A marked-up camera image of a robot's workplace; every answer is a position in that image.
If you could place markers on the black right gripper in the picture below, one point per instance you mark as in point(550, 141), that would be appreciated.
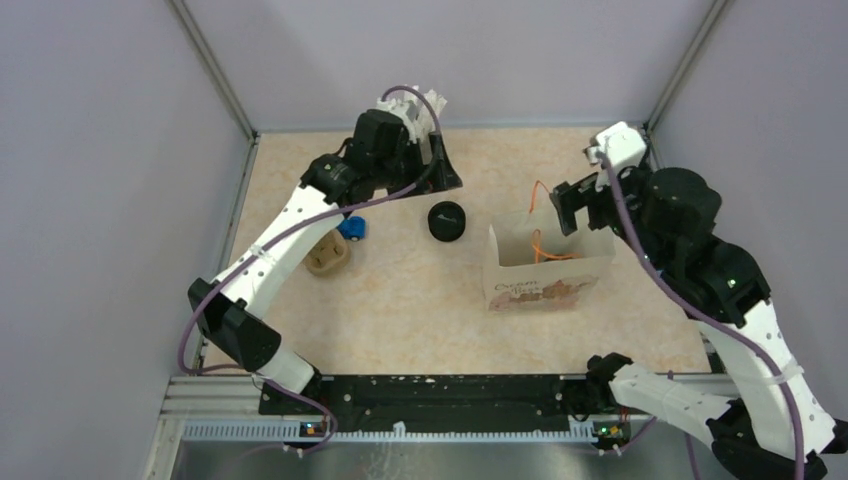
point(568, 198)

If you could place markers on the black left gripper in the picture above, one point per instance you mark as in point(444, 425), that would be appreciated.
point(438, 174)

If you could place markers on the teddy bear paper bag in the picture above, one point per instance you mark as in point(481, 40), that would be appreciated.
point(530, 265)

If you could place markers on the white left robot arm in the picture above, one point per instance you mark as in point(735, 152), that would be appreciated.
point(393, 153)

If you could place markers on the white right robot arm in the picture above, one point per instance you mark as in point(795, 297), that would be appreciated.
point(774, 428)

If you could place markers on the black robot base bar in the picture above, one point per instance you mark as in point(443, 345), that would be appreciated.
point(497, 404)

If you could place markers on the white wrapped straws bundle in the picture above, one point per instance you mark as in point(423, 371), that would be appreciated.
point(428, 105)

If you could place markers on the blue toy car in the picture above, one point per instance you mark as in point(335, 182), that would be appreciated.
point(353, 228)

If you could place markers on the brown pulp cup carrier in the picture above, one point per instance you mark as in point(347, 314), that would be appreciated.
point(331, 254)

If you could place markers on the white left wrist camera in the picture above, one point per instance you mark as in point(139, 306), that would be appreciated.
point(413, 114)

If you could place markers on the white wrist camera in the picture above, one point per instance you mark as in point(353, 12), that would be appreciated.
point(413, 114)
point(622, 145)

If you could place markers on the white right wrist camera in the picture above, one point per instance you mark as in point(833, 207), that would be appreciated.
point(622, 145)

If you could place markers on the aluminium frame rail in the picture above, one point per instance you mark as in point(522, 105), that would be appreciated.
point(164, 452)

